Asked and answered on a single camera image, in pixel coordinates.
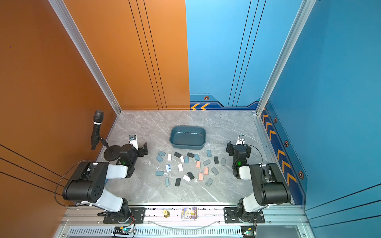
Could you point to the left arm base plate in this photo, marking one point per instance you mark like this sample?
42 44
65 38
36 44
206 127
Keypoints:
137 214

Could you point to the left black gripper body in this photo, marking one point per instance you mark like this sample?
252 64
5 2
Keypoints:
140 152

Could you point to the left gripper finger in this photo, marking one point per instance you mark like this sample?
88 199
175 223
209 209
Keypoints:
133 145
145 149

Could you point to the black eraser bottom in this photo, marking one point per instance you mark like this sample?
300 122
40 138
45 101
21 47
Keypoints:
178 182

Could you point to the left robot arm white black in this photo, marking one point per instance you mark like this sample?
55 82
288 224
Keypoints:
87 184

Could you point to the pink eraser low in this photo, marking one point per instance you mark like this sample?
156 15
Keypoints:
200 177

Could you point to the right green circuit board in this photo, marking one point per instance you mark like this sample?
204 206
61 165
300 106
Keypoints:
248 232

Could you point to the black eraser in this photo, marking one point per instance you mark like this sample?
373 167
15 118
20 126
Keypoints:
216 160
178 182

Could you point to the aluminium front rail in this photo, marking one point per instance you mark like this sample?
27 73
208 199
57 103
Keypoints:
176 216

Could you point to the black round microphone base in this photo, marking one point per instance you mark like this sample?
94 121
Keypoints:
112 153

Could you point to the brass knob on rail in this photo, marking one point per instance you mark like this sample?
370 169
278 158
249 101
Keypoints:
166 213

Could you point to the white eraser low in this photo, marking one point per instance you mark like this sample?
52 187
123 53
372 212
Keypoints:
186 178

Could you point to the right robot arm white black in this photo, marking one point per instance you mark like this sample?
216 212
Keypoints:
268 183

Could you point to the colourful card on rail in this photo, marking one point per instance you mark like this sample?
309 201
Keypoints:
189 213

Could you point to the teal plastic storage box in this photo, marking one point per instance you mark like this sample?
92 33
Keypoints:
188 137

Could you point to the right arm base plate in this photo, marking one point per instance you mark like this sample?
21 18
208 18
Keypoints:
232 215

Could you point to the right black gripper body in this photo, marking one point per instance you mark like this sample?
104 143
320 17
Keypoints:
232 147

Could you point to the grey green eraser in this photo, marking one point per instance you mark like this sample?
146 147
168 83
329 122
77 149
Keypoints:
207 162

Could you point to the black microphone on stand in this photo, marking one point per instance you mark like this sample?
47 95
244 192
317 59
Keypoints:
95 136

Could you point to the dark grey eraser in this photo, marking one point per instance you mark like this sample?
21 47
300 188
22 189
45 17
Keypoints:
178 155
190 155

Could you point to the left green circuit board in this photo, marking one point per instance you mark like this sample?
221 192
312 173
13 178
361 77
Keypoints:
123 232

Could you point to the dark grey eraser upper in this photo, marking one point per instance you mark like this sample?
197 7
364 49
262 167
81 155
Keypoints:
178 155

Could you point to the green circuit board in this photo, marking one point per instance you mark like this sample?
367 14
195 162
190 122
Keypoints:
248 232
123 232

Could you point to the black eraser centre low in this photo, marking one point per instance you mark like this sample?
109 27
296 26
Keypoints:
190 175

